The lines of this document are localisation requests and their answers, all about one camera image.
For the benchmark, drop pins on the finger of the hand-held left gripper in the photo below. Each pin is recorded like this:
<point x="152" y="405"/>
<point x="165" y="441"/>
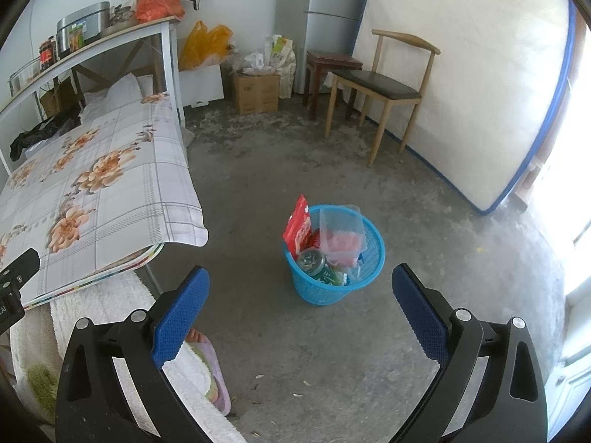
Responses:
<point x="21" y="267"/>

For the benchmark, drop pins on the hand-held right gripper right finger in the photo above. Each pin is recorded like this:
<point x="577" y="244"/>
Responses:
<point x="421" y="316"/>

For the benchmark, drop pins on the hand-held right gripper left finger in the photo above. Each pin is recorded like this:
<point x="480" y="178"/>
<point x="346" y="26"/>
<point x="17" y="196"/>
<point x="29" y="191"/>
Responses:
<point x="180" y="318"/>

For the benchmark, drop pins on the blue plastic waste basket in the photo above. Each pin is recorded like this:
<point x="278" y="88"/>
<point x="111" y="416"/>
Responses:
<point x="318" y="293"/>

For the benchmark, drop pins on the green plastic bottle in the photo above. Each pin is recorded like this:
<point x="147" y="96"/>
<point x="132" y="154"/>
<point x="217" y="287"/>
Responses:
<point x="318" y="267"/>

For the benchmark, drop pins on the clear plastic container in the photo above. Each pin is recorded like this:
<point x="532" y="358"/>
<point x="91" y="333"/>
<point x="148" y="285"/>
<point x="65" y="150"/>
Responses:
<point x="341" y="224"/>

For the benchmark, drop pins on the red snack bag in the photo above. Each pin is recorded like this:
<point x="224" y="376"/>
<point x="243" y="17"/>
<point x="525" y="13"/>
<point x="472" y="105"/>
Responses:
<point x="298" y="228"/>

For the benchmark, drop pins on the white fluffy blanket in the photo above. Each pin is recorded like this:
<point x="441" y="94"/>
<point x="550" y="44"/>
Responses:
<point x="34" y="332"/>

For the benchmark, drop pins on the pink slipper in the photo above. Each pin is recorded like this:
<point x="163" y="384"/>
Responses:
<point x="217" y="374"/>

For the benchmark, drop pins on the floral checked tablecloth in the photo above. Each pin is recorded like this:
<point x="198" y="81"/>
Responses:
<point x="115" y="203"/>

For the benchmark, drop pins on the black cloth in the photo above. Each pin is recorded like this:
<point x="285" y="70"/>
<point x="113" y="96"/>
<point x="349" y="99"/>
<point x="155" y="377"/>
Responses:
<point x="44" y="134"/>

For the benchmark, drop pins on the small cardboard box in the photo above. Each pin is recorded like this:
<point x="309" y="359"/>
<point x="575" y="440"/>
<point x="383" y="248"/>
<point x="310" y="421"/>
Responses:
<point x="57" y="99"/>

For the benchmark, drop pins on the glass lidded pot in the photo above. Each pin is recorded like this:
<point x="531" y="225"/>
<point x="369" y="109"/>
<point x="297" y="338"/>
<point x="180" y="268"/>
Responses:
<point x="23" y="74"/>

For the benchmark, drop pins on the white pillow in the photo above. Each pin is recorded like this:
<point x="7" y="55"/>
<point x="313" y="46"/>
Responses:
<point x="115" y="94"/>

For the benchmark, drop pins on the dark sauce jar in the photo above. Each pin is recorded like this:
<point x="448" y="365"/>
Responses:
<point x="47" y="53"/>

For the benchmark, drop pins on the wooden chair black seat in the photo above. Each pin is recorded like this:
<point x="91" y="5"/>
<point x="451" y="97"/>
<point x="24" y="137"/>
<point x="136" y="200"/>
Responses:
<point x="383" y="85"/>

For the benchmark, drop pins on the white storage box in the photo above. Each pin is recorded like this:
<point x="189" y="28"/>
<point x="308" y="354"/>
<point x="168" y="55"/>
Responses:
<point x="201" y="85"/>

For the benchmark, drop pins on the brown cardboard box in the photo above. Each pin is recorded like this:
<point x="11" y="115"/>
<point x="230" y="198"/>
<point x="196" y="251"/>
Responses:
<point x="256" y="94"/>

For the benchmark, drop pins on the white mattress blue edge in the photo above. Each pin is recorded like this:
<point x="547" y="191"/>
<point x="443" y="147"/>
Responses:
<point x="461" y="78"/>

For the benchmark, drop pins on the steel rice cooker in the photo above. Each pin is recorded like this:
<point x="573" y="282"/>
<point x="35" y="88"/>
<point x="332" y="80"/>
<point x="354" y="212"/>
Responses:
<point x="85" y="23"/>

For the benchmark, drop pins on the white plastic bag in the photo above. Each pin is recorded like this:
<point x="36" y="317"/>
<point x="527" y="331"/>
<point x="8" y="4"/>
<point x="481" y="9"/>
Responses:
<point x="253" y="62"/>

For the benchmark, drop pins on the dark wooden stool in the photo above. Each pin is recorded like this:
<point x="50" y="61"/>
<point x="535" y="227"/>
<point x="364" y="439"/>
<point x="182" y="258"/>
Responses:
<point x="332" y="60"/>

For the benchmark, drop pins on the yellow plastic bag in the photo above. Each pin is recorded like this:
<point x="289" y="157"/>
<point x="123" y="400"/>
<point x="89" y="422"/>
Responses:
<point x="203" y="46"/>

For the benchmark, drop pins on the green white paper bag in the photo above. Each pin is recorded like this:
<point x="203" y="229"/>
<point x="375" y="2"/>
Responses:
<point x="282" y="53"/>

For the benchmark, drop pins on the orange plastic bag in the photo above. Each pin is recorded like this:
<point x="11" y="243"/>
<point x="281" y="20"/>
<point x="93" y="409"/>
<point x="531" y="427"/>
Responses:
<point x="157" y="4"/>

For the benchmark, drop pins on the white frame shelf table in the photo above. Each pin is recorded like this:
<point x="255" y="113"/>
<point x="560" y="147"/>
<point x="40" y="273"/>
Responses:
<point x="115" y="37"/>

